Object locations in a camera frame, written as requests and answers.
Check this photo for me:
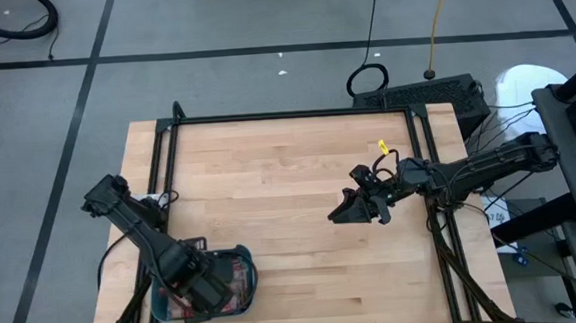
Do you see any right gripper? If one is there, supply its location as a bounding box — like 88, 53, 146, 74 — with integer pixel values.
324, 166, 413, 229

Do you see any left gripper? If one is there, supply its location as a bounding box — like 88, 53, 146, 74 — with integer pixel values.
166, 252, 237, 320

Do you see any red popcorn bag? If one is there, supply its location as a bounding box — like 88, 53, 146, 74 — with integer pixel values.
163, 253, 256, 320

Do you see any teal plastic basket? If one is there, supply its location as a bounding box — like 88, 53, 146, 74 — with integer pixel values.
146, 243, 261, 323

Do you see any black computer case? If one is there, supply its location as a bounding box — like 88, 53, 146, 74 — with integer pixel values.
350, 71, 494, 147

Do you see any white paper sheet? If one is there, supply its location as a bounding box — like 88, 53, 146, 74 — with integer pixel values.
479, 193, 511, 231

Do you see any small blue object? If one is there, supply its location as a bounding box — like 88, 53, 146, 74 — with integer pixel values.
513, 247, 532, 268

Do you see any black desk leg bar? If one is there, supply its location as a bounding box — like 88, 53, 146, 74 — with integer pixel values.
488, 191, 576, 249

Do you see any white round stool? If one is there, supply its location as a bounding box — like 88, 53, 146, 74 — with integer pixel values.
492, 61, 575, 151

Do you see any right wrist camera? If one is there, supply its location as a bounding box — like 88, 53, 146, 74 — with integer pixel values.
347, 162, 379, 192

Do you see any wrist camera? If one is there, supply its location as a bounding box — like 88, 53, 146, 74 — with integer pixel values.
347, 162, 379, 192
185, 235, 209, 254

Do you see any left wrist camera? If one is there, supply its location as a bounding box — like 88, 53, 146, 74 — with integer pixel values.
185, 235, 209, 254

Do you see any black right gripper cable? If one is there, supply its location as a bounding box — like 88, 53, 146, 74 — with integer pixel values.
369, 148, 402, 178

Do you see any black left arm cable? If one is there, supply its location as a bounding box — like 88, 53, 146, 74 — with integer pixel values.
93, 230, 137, 292

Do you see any black hanging cable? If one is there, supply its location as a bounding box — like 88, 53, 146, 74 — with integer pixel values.
340, 0, 392, 99

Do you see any yellow hanging cable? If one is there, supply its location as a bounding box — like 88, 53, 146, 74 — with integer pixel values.
418, 0, 460, 82

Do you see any long black floor cable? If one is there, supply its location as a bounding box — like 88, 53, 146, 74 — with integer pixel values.
490, 226, 576, 313

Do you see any black vacuum hose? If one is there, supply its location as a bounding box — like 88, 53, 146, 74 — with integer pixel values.
0, 0, 61, 43

